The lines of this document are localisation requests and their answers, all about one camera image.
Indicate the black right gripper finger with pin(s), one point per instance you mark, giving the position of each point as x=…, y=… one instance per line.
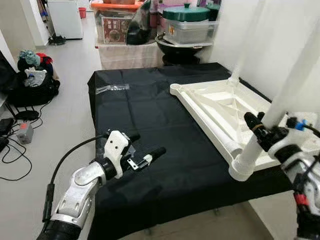
x=255, y=125
x=261, y=117

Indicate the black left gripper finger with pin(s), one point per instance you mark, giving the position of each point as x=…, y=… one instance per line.
x=133, y=137
x=156, y=154

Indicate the white plastic table leg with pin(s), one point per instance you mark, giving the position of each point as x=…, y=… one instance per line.
x=240, y=60
x=280, y=105
x=231, y=146

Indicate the white plastic table top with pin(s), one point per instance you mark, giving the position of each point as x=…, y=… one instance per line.
x=220, y=102

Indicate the black plastic sheet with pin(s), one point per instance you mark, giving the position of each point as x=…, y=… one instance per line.
x=165, y=125

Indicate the clear plastic wrap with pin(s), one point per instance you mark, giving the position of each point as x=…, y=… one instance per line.
x=112, y=89

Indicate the beige cloth covered table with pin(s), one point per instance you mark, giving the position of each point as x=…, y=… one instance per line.
x=130, y=56

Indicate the black wok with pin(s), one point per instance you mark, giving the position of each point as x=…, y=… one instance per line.
x=167, y=47

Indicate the red printed cardboard box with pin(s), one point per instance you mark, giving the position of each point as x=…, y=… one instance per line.
x=116, y=31

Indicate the black router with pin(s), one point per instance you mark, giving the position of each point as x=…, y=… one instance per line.
x=27, y=116

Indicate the grey electrical box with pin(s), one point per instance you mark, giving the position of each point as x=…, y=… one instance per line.
x=25, y=133

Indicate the clear plastic container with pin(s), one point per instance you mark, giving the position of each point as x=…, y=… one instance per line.
x=192, y=32

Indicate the black suitcase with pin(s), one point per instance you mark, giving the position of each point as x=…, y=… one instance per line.
x=30, y=95

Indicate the white plastic bag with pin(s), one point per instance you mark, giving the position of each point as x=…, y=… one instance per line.
x=36, y=77

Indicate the black mop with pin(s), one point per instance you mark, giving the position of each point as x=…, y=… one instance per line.
x=57, y=40

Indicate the green lidded pot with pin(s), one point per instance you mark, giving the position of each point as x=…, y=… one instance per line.
x=186, y=13

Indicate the black power adapter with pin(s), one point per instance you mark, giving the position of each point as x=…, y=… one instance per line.
x=5, y=126

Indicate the black power strip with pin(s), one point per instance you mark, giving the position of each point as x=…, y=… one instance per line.
x=4, y=143

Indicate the orange plastic lid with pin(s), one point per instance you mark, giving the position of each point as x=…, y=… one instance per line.
x=115, y=6

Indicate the small red bucket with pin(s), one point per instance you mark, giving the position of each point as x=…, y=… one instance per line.
x=82, y=12

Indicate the white cabinet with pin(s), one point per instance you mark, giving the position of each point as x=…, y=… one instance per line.
x=65, y=19

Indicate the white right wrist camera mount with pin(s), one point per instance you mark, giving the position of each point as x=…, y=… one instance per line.
x=287, y=142

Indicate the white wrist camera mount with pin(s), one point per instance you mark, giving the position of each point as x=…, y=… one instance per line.
x=287, y=142
x=116, y=147

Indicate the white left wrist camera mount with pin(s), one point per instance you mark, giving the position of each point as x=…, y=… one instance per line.
x=116, y=147

